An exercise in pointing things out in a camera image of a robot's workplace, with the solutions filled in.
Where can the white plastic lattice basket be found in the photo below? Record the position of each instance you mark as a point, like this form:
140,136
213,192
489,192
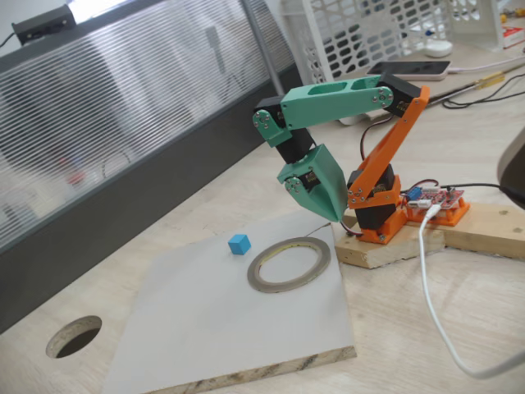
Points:
316,49

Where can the red and white book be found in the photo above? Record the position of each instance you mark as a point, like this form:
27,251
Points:
514,37

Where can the blue cube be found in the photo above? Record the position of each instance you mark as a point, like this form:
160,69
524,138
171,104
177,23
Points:
239,245

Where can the ribbed glass desk partition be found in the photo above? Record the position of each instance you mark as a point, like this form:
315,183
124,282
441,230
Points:
123,82

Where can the white earbuds case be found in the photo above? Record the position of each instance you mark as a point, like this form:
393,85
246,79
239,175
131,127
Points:
438,49

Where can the long wooden base plank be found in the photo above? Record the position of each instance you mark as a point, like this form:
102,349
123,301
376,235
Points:
488,234

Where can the white topped chipboard panel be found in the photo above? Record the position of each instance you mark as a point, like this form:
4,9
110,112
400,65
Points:
205,320

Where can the black box device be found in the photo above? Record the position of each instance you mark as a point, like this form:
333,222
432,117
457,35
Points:
43,24

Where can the brown cardboard sheet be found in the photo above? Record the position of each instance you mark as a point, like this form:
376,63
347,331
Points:
455,88

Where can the smartphone with pink case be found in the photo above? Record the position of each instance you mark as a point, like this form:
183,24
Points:
414,70

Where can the red controller board orange mount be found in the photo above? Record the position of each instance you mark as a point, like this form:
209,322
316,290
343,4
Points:
441,199

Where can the short wooden base block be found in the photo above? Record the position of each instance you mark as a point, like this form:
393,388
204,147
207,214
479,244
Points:
381,254

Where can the grey rounded object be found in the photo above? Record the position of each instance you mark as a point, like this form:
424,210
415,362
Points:
514,164

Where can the green gripper black servo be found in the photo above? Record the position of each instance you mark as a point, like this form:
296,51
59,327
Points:
324,180

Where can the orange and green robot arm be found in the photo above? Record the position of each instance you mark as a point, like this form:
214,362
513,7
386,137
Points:
328,102

